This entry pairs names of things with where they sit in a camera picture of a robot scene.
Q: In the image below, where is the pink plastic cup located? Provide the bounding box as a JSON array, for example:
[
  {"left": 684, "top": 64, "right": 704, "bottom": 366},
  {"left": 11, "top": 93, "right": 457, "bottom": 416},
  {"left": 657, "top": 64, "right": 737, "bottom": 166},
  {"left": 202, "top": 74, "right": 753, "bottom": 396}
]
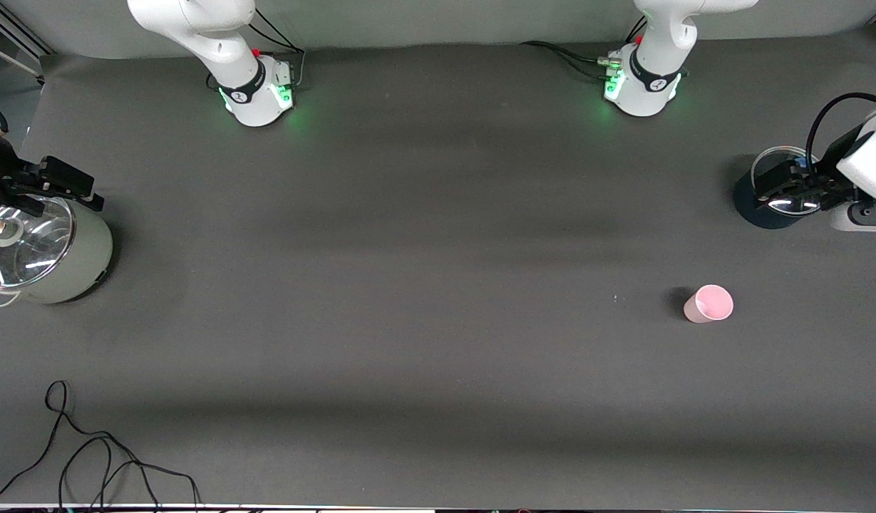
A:
[{"left": 684, "top": 284, "right": 734, "bottom": 325}]

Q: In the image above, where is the glass lid blue knob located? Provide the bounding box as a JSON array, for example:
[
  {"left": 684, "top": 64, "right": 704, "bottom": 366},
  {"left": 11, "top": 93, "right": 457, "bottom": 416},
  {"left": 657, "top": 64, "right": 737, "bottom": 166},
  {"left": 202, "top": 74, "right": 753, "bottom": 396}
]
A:
[{"left": 751, "top": 146, "right": 828, "bottom": 217}]

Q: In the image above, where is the dark blue saucepan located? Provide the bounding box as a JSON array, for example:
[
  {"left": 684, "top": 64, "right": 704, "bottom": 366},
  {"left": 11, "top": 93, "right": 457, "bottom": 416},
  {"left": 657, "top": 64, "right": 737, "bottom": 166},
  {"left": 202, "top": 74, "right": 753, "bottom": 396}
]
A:
[{"left": 733, "top": 146, "right": 828, "bottom": 230}]

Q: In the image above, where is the glass lid beige knob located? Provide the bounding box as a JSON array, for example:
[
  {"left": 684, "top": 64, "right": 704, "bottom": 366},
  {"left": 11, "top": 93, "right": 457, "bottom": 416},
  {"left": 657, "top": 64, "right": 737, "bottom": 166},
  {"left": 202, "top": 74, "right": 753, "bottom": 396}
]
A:
[{"left": 0, "top": 196, "right": 77, "bottom": 290}]

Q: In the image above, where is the pale green cooking pot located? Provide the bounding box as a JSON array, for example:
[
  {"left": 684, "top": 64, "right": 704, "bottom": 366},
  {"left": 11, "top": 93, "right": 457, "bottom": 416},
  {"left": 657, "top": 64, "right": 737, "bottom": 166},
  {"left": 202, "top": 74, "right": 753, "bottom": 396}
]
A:
[{"left": 0, "top": 194, "right": 115, "bottom": 309}]

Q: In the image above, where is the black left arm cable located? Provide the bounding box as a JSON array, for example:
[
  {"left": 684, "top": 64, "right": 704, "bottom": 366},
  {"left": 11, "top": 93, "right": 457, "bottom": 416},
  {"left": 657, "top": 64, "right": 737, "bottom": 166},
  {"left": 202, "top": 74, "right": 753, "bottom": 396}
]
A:
[{"left": 806, "top": 93, "right": 876, "bottom": 172}]

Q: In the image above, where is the aluminium frame rail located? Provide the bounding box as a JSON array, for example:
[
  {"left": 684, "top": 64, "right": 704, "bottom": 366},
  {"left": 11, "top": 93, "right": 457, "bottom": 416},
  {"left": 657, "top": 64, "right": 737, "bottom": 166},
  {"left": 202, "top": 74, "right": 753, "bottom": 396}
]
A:
[{"left": 0, "top": 0, "right": 55, "bottom": 83}]

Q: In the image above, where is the thin black loose cable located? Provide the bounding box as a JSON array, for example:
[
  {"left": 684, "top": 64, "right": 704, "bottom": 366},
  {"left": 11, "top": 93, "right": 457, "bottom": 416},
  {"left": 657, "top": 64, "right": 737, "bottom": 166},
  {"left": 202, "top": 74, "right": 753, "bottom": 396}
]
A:
[{"left": 0, "top": 380, "right": 202, "bottom": 510}]

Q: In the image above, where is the black left base cable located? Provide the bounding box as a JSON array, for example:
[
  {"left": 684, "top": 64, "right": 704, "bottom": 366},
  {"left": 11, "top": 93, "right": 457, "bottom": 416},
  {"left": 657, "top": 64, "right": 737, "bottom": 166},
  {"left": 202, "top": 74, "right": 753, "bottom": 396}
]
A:
[
  {"left": 552, "top": 46, "right": 617, "bottom": 81},
  {"left": 521, "top": 41, "right": 617, "bottom": 68}
]

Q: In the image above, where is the black base cable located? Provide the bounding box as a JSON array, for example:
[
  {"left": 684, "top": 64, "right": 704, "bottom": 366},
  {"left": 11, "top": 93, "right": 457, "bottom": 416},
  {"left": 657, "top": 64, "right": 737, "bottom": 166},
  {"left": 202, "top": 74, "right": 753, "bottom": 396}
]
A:
[
  {"left": 521, "top": 41, "right": 617, "bottom": 68},
  {"left": 254, "top": 7, "right": 302, "bottom": 52},
  {"left": 552, "top": 46, "right": 617, "bottom": 81},
  {"left": 249, "top": 21, "right": 306, "bottom": 90}
]

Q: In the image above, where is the black right base cable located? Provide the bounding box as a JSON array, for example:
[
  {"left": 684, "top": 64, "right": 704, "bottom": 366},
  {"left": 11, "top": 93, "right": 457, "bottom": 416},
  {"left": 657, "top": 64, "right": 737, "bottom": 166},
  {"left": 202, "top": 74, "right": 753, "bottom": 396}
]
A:
[
  {"left": 249, "top": 21, "right": 306, "bottom": 90},
  {"left": 254, "top": 7, "right": 302, "bottom": 52}
]

